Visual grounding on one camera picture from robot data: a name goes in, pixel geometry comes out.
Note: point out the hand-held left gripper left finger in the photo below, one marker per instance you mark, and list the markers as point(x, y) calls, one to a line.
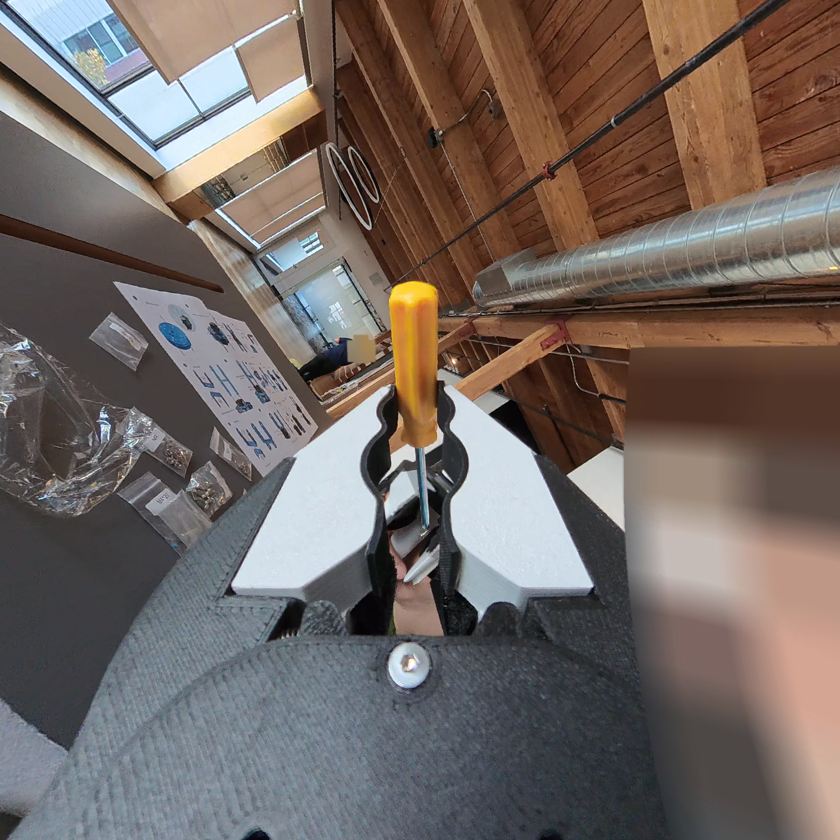
point(315, 518)

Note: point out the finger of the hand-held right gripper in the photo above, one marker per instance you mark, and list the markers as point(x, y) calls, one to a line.
point(421, 565)

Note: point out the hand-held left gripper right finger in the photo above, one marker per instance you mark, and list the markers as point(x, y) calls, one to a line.
point(518, 525)

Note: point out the dark grey desk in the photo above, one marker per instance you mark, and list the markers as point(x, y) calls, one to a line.
point(65, 590)

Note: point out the clear screw bag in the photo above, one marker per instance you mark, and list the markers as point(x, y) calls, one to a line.
point(231, 454)
point(157, 502)
point(210, 489)
point(172, 454)
point(118, 341)

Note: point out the white printed instruction sheet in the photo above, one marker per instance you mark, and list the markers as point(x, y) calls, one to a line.
point(216, 367)

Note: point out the glass partition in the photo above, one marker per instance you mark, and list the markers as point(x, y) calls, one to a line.
point(321, 302)

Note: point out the crumpled clear plastic wrap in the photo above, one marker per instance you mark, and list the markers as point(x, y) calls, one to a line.
point(59, 433)

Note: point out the beige roller blind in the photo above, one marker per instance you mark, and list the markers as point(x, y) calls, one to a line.
point(272, 65)
point(197, 26)
point(275, 190)

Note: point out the brown wooden strip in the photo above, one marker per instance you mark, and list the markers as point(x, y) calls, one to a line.
point(111, 253)

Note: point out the red pipe clamp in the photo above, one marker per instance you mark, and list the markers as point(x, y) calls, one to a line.
point(548, 172)

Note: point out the white packaging piece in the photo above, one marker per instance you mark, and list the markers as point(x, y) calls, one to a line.
point(23, 761)

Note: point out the grey electrical conduit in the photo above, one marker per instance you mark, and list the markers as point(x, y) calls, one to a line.
point(459, 121)

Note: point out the black ceiling pipe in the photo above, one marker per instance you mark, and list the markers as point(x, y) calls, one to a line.
point(617, 121)

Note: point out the large glass window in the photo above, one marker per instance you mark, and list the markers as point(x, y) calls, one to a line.
point(164, 108)

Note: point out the silver ventilation duct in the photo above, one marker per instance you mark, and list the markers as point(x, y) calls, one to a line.
point(689, 243)

